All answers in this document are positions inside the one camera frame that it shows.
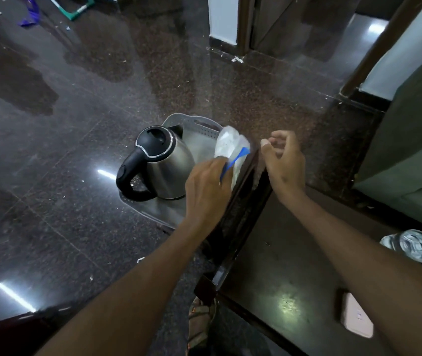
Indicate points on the green and white frame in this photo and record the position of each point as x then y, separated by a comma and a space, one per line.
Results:
73, 11

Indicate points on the person's brown sandal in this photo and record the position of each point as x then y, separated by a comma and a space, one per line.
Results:
199, 322

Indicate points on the pink phone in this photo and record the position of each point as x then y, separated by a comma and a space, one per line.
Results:
357, 318

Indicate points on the grey green sofa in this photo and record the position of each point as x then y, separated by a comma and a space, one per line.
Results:
411, 144

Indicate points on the person's right forearm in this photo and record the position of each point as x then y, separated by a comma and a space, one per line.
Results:
374, 266

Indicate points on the purple cloth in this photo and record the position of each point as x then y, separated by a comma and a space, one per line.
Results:
31, 9

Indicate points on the person's right thumb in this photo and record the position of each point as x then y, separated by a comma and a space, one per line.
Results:
266, 149

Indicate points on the person's right hand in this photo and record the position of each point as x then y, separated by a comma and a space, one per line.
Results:
287, 170

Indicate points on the person's left hand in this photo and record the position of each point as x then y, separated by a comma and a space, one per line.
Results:
205, 198

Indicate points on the person's left fingers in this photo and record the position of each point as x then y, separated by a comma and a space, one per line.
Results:
214, 166

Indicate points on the white paper scrap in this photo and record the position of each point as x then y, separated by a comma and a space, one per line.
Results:
237, 60

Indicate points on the grey plastic tray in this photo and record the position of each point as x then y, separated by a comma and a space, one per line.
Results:
199, 139

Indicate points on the clear plastic water bottle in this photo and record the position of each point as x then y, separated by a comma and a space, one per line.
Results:
415, 246

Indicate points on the person's left forearm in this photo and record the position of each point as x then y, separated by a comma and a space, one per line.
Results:
133, 304

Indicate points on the clear plastic bag blue strip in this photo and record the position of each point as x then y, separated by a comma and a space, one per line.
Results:
229, 142

